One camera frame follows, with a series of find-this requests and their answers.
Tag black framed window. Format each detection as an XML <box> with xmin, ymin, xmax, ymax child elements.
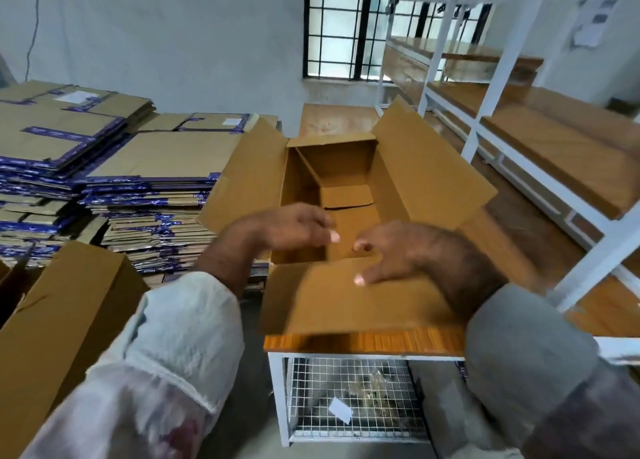
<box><xmin>303</xmin><ymin>0</ymin><xmax>491</xmax><ymax>81</ymax></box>

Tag crumpled tape scraps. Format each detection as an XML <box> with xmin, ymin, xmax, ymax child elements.
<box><xmin>330</xmin><ymin>364</ymin><xmax>411</xmax><ymax>410</ymax></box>

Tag stack of cardboard boxes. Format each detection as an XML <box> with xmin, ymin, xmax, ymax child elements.
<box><xmin>0</xmin><ymin>80</ymin><xmax>156</xmax><ymax>270</ymax></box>
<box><xmin>80</xmin><ymin>112</ymin><xmax>281</xmax><ymax>280</ymax></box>

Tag person's left hand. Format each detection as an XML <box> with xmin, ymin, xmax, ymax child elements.
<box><xmin>240</xmin><ymin>202</ymin><xmax>341</xmax><ymax>265</ymax></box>

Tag assembled boxes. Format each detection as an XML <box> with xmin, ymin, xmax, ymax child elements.
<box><xmin>0</xmin><ymin>254</ymin><xmax>31</xmax><ymax>315</ymax></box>

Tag white metal shelf rack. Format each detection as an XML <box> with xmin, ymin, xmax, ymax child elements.
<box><xmin>380</xmin><ymin>0</ymin><xmax>640</xmax><ymax>315</ymax></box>

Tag person's right forearm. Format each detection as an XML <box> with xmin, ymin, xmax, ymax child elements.
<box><xmin>430</xmin><ymin>238</ymin><xmax>511</xmax><ymax>325</ymax></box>

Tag person's left forearm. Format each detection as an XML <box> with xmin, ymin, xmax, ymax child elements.
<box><xmin>192</xmin><ymin>228</ymin><xmax>266</xmax><ymax>300</ymax></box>

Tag thin wall cable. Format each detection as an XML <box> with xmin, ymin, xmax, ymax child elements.
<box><xmin>24</xmin><ymin>0</ymin><xmax>47</xmax><ymax>83</ymax></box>

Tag person's light grey shirt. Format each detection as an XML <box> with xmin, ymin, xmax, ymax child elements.
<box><xmin>20</xmin><ymin>270</ymin><xmax>640</xmax><ymax>459</ymax></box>

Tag wooden table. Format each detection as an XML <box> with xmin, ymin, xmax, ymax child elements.
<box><xmin>262</xmin><ymin>102</ymin><xmax>640</xmax><ymax>445</ymax></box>

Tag person's right hand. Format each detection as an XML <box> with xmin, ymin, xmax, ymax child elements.
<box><xmin>352</xmin><ymin>220</ymin><xmax>451</xmax><ymax>287</ymax></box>

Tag white wire mesh cage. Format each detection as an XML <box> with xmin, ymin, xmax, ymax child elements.
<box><xmin>285</xmin><ymin>356</ymin><xmax>431</xmax><ymax>443</ymax></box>

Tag white wall device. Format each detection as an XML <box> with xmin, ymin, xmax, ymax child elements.
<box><xmin>573</xmin><ymin>0</ymin><xmax>621</xmax><ymax>51</ymax></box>

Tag white paper tag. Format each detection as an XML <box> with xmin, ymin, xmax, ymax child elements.
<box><xmin>328</xmin><ymin>396</ymin><xmax>354</xmax><ymax>425</ymax></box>

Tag brown cardboard box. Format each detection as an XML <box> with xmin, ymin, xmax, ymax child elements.
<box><xmin>0</xmin><ymin>238</ymin><xmax>151</xmax><ymax>459</ymax></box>
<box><xmin>198</xmin><ymin>96</ymin><xmax>499</xmax><ymax>337</ymax></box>

